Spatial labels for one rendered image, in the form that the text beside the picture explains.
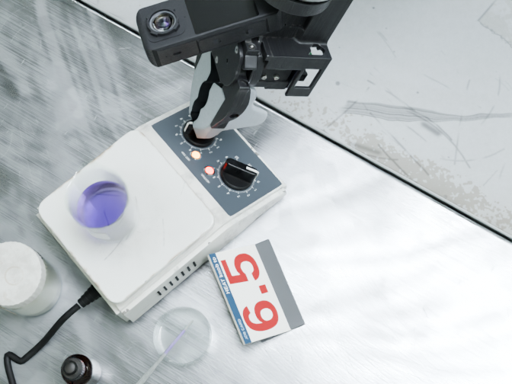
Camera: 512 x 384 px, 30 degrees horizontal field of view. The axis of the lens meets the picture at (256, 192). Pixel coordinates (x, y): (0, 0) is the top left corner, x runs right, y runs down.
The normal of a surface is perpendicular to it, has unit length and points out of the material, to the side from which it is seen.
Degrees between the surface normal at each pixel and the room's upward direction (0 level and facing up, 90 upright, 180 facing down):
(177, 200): 0
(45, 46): 0
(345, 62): 0
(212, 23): 12
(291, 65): 77
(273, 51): 30
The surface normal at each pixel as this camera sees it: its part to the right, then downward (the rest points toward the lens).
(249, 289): 0.56, -0.44
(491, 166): -0.04, -0.25
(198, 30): -0.11, -0.44
